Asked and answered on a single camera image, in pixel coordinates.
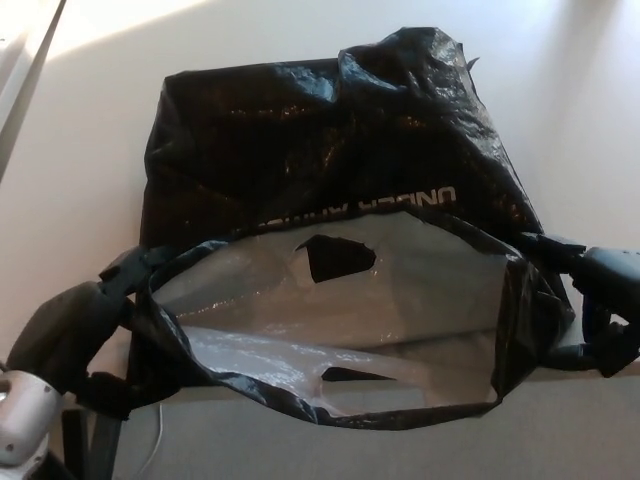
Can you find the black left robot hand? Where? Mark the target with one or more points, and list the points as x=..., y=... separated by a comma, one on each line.
x=60, y=330

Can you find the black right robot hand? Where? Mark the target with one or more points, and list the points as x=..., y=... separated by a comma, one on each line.
x=607, y=280

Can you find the black plastic shopping bag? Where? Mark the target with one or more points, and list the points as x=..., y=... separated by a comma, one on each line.
x=310, y=165

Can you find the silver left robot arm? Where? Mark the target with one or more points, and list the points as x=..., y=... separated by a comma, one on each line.
x=25, y=415

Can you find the dark metal table leg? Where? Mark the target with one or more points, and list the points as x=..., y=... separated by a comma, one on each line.
x=100, y=445

